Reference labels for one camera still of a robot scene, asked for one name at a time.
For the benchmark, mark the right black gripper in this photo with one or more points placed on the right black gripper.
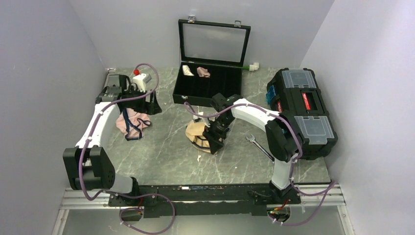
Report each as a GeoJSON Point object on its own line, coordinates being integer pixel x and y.
{"type": "Point", "coordinates": [214, 137]}

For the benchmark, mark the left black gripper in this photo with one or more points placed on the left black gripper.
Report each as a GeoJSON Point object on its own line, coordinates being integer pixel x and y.
{"type": "Point", "coordinates": [151, 107]}

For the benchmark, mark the beige underwear navy trim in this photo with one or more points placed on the beige underwear navy trim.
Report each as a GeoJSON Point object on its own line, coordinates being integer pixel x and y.
{"type": "Point", "coordinates": [194, 132]}

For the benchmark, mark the pink underwear navy trim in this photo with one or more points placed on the pink underwear navy trim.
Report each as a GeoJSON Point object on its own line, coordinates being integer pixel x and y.
{"type": "Point", "coordinates": [131, 124]}

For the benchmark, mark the black compartment storage box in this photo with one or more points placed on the black compartment storage box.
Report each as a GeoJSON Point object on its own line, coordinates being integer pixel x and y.
{"type": "Point", "coordinates": [219, 47]}

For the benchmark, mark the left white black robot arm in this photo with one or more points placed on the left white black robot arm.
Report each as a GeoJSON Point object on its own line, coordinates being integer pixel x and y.
{"type": "Point", "coordinates": [121, 104]}

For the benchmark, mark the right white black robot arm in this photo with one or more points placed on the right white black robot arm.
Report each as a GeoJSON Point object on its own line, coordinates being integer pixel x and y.
{"type": "Point", "coordinates": [282, 132]}

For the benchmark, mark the rolled white underwear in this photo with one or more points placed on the rolled white underwear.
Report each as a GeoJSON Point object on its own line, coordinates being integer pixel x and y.
{"type": "Point", "coordinates": [186, 70]}

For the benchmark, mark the rolled pink underwear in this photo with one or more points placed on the rolled pink underwear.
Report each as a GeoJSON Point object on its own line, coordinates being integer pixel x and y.
{"type": "Point", "coordinates": [203, 72]}

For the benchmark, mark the steel combination wrench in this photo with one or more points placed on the steel combination wrench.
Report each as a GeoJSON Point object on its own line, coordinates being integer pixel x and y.
{"type": "Point", "coordinates": [250, 138]}

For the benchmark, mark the green white pipe fitting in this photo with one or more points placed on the green white pipe fitting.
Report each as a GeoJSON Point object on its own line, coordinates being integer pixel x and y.
{"type": "Point", "coordinates": [251, 67]}

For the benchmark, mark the black plastic toolbox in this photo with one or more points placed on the black plastic toolbox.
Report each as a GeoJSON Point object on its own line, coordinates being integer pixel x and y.
{"type": "Point", "coordinates": [297, 91]}

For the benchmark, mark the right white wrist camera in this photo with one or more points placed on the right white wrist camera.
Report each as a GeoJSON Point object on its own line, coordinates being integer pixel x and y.
{"type": "Point", "coordinates": [197, 119]}

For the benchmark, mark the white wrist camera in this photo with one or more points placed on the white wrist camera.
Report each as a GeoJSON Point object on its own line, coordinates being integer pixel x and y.
{"type": "Point", "coordinates": [141, 80]}
{"type": "Point", "coordinates": [197, 119]}

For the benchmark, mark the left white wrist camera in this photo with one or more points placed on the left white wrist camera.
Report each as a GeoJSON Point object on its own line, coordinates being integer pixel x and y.
{"type": "Point", "coordinates": [141, 80]}

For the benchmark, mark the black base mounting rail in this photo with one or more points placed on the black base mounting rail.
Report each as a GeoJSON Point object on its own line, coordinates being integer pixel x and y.
{"type": "Point", "coordinates": [217, 199]}

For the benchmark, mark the aluminium frame rail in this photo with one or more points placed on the aluminium frame rail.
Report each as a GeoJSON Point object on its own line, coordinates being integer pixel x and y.
{"type": "Point", "coordinates": [81, 194]}

